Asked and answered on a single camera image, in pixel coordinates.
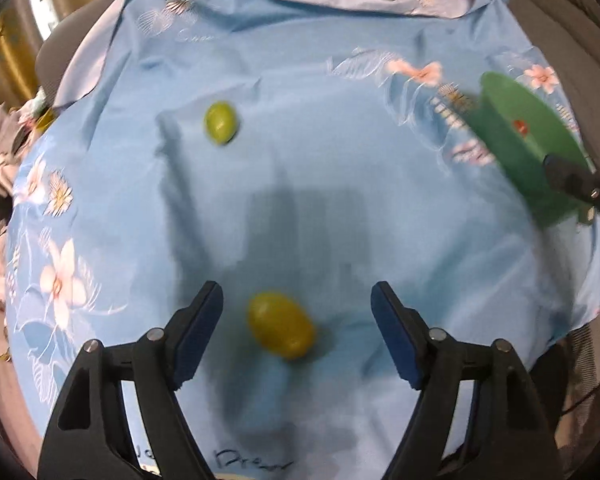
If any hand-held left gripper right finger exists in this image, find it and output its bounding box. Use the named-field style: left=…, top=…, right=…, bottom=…
left=370, top=281, right=563, bottom=480

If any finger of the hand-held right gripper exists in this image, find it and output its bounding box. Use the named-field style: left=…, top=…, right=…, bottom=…
left=543, top=155, right=600, bottom=221

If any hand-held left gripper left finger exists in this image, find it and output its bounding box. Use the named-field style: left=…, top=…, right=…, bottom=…
left=37, top=281, right=225, bottom=480

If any green plastic bowl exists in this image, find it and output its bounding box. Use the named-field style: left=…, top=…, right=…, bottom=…
left=462, top=71, right=597, bottom=228

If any small yellow fruit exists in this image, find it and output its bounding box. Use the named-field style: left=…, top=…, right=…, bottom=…
left=246, top=290, right=315, bottom=360

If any blue floral cloth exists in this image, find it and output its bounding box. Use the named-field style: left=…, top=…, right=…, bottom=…
left=7, top=0, right=600, bottom=480

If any small green fruit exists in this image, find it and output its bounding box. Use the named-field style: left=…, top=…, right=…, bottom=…
left=203, top=101, right=240, bottom=146

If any golden curtain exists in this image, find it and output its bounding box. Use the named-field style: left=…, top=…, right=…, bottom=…
left=0, top=0, right=171, bottom=111

